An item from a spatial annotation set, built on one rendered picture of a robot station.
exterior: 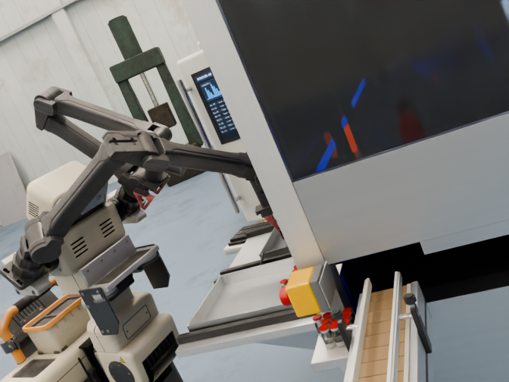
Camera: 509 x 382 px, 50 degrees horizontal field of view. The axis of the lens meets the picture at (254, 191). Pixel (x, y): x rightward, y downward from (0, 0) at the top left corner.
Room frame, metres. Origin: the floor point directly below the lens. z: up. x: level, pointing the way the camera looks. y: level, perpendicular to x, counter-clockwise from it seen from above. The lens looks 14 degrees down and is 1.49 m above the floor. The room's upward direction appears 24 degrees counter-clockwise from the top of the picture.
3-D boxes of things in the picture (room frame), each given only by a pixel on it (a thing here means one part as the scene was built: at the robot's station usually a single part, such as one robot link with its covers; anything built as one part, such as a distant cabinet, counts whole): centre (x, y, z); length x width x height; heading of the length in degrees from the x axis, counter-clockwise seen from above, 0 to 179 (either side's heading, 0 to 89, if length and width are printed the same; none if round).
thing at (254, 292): (1.35, 0.09, 0.90); 0.34 x 0.26 x 0.04; 66
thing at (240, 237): (2.05, -0.02, 0.82); 0.40 x 0.14 x 0.02; 57
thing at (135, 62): (8.78, 0.87, 1.32); 0.87 x 0.69 x 2.65; 70
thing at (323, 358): (1.00, -0.05, 0.87); 0.14 x 0.13 x 0.02; 67
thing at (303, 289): (1.03, -0.02, 0.99); 0.08 x 0.07 x 0.07; 67
